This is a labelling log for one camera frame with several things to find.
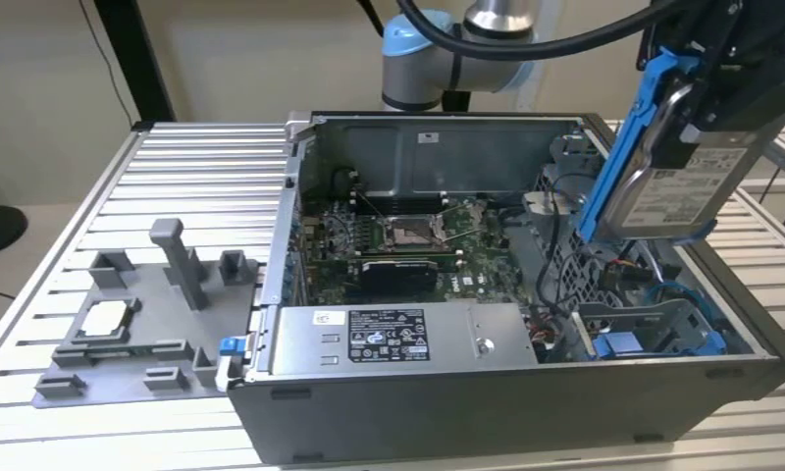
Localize black upright frame post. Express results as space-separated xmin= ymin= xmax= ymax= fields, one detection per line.
xmin=91 ymin=0 xmax=178 ymax=124

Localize CPU socket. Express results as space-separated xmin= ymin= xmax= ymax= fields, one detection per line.
xmin=380 ymin=214 xmax=448 ymax=250

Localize metal locking lever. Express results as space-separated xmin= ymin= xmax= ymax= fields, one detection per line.
xmin=358 ymin=190 xmax=390 ymax=221

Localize grey metal drive cage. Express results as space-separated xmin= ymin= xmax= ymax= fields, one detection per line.
xmin=504 ymin=134 xmax=759 ymax=365

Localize green motherboard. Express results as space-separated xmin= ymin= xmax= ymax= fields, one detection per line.
xmin=296 ymin=189 xmax=534 ymax=306

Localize blue wire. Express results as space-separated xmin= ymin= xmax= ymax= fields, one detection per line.
xmin=643 ymin=278 xmax=710 ymax=336

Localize dark grey PC case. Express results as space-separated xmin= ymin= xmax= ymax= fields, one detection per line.
xmin=226 ymin=110 xmax=785 ymax=465

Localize blue case latch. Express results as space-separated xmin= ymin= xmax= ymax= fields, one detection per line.
xmin=218 ymin=335 xmax=250 ymax=360

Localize black hanging cables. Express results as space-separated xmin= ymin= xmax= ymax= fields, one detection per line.
xmin=355 ymin=0 xmax=390 ymax=34

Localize silver CPU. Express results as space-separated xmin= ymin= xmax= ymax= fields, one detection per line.
xmin=80 ymin=302 xmax=134 ymax=340

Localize black RAM slot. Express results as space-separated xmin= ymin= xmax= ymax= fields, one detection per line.
xmin=351 ymin=248 xmax=464 ymax=261
xmin=351 ymin=191 xmax=448 ymax=200
xmin=351 ymin=197 xmax=448 ymax=207

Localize hard disk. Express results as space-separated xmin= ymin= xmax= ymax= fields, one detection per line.
xmin=575 ymin=45 xmax=773 ymax=247

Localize silver power supply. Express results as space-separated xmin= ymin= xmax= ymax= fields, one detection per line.
xmin=266 ymin=302 xmax=540 ymax=378

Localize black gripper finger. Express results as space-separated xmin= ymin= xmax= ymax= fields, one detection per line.
xmin=658 ymin=83 xmax=716 ymax=171

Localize thin black wall wire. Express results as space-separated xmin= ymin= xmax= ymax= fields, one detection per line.
xmin=80 ymin=0 xmax=135 ymax=128

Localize blue carrier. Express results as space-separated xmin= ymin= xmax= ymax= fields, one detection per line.
xmin=592 ymin=332 xmax=644 ymax=356

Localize grey disk bay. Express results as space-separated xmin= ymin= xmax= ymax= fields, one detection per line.
xmin=570 ymin=297 xmax=730 ymax=360

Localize yellow and black power wire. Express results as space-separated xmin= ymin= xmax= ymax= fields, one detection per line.
xmin=603 ymin=239 xmax=658 ymax=291

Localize grey parts rack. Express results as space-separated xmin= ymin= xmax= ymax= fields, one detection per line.
xmin=31 ymin=218 xmax=268 ymax=412

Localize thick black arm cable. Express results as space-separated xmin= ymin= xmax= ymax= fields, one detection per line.
xmin=395 ymin=0 xmax=674 ymax=63

